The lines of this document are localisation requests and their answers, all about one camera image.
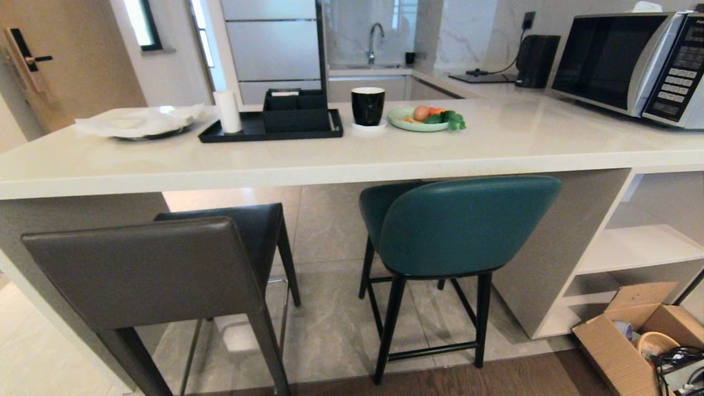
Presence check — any teal leather bar stool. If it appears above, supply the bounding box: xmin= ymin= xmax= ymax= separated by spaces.
xmin=359 ymin=175 xmax=563 ymax=386

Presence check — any white kitchen counter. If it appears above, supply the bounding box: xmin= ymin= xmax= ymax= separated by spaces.
xmin=0 ymin=66 xmax=704 ymax=396

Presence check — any chrome kitchen faucet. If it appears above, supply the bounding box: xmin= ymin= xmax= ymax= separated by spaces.
xmin=367 ymin=22 xmax=386 ymax=65

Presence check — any grey leather bar stool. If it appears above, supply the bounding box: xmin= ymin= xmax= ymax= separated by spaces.
xmin=20 ymin=203 xmax=302 ymax=396

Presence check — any black mug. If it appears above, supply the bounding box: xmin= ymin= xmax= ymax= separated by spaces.
xmin=351 ymin=87 xmax=386 ymax=127

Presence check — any pale green plate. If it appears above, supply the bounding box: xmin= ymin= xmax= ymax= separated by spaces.
xmin=387 ymin=107 xmax=454 ymax=133

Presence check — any black organizer box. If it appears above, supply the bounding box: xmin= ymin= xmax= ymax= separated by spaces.
xmin=262 ymin=88 xmax=332 ymax=133

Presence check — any black rectangular tray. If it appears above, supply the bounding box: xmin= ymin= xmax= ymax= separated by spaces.
xmin=199 ymin=109 xmax=344 ymax=144

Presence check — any green toy vegetable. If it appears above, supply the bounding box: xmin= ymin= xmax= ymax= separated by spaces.
xmin=423 ymin=110 xmax=467 ymax=131

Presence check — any white cylindrical roll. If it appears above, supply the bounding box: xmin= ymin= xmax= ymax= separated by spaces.
xmin=213 ymin=90 xmax=243 ymax=134

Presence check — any frosted glass sliding door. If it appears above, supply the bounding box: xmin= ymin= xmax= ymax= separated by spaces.
xmin=220 ymin=0 xmax=329 ymax=105

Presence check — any dark round plate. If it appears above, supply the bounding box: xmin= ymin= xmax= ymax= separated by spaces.
xmin=113 ymin=124 xmax=194 ymax=142

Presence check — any white crumpled cloth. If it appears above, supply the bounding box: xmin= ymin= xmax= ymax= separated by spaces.
xmin=74 ymin=103 xmax=205 ymax=139

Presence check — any black speaker box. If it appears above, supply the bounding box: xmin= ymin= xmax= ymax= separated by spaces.
xmin=515 ymin=35 xmax=562 ymax=89

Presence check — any white shelf unit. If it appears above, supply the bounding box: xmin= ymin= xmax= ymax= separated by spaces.
xmin=531 ymin=168 xmax=704 ymax=340

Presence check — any cardboard box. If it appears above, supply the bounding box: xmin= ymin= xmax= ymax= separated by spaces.
xmin=571 ymin=282 xmax=704 ymax=396

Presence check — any silver microwave oven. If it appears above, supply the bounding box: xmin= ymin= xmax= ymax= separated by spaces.
xmin=551 ymin=11 xmax=704 ymax=130

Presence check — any wooden door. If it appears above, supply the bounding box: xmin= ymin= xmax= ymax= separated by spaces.
xmin=0 ymin=0 xmax=148 ymax=134

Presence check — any woven basket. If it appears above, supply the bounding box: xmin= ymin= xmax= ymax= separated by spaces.
xmin=636 ymin=331 xmax=681 ymax=358

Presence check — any black flat base plate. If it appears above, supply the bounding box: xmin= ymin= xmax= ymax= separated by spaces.
xmin=448 ymin=72 xmax=518 ymax=84

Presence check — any gold door lock handle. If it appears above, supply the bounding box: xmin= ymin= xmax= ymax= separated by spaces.
xmin=3 ymin=27 xmax=54 ymax=95

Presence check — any black cable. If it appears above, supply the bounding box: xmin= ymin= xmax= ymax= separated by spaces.
xmin=651 ymin=346 xmax=704 ymax=396

